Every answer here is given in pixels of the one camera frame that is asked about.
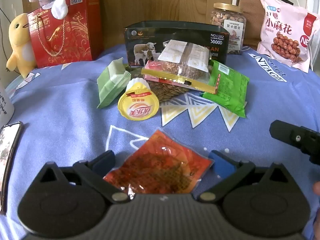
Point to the green snack packet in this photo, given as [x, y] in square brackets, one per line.
[225, 90]

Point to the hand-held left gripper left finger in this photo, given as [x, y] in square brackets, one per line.
[105, 161]

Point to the black box with sheep print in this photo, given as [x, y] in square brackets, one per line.
[145, 37]

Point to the white mug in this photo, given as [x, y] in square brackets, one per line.
[5, 105]

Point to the wooden headboard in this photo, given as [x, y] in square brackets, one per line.
[150, 2]

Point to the yellow jelly cup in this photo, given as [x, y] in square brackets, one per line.
[137, 105]

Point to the red gift bag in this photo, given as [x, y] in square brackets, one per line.
[75, 42]

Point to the person's right hand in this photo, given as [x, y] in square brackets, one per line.
[317, 188]

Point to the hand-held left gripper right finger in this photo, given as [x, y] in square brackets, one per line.
[222, 163]

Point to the clear seed packet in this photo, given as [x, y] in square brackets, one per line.
[185, 65]

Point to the pink snack bag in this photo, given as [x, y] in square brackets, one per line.
[282, 30]

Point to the brown chair back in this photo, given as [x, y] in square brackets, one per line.
[252, 12]

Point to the blue printed bed sheet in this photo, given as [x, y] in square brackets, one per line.
[62, 130]

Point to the smartphone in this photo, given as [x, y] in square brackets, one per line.
[7, 155]

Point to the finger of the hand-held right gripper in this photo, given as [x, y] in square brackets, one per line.
[287, 133]

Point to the clear bag of nuts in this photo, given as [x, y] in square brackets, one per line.
[152, 67]

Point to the brown woven basket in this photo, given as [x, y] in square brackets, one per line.
[167, 92]

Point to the light green pleated packet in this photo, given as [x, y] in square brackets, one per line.
[112, 82]

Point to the yellow duck plush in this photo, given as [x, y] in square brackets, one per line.
[20, 42]

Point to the red spicy snack packet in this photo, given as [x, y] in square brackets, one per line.
[160, 165]

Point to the nut jar with gold lid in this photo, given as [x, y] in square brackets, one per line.
[225, 17]

